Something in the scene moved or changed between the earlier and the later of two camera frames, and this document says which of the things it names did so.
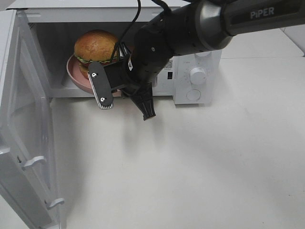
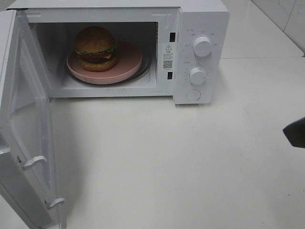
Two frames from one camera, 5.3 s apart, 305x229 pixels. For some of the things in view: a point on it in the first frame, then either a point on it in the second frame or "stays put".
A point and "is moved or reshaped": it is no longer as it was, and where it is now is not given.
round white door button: x=193 y=94 stays put
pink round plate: x=83 y=82 is moved or reshaped
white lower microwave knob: x=198 y=76 stays put
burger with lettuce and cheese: x=94 y=46 is moved or reshaped
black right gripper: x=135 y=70 → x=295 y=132
